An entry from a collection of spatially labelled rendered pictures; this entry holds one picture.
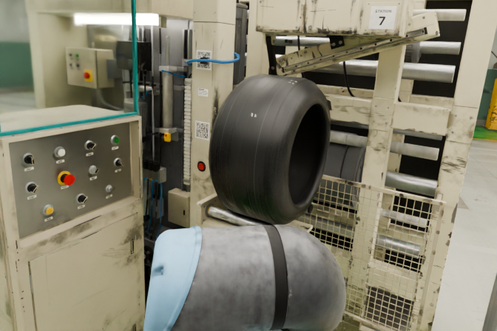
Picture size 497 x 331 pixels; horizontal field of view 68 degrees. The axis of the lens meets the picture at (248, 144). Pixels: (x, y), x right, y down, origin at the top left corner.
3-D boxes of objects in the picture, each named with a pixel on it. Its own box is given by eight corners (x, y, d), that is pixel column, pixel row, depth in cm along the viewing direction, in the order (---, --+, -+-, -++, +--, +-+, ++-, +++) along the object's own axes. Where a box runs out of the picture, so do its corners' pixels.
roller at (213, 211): (205, 216, 153) (205, 206, 152) (211, 213, 157) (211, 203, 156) (281, 241, 137) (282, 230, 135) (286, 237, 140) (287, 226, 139)
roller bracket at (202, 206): (194, 224, 152) (195, 202, 150) (245, 194, 186) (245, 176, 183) (201, 226, 151) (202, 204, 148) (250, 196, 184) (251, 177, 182)
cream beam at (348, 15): (254, 32, 163) (256, -4, 159) (279, 35, 184) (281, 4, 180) (399, 36, 133) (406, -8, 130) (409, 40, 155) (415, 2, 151)
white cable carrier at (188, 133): (183, 183, 168) (184, 77, 156) (190, 180, 172) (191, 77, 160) (191, 185, 166) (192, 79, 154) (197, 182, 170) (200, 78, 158)
